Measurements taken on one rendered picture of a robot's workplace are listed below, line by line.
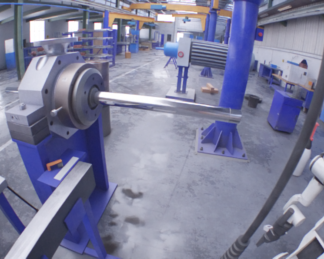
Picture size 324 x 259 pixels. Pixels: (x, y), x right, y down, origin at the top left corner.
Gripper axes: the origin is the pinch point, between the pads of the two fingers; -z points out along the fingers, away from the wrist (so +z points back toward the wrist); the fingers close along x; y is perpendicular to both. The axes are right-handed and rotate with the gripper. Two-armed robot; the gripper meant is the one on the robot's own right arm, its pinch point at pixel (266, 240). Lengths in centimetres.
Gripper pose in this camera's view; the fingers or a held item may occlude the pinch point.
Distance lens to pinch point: 111.9
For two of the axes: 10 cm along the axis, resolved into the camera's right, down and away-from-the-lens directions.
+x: -9.5, -1.7, -2.6
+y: 1.5, 4.7, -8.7
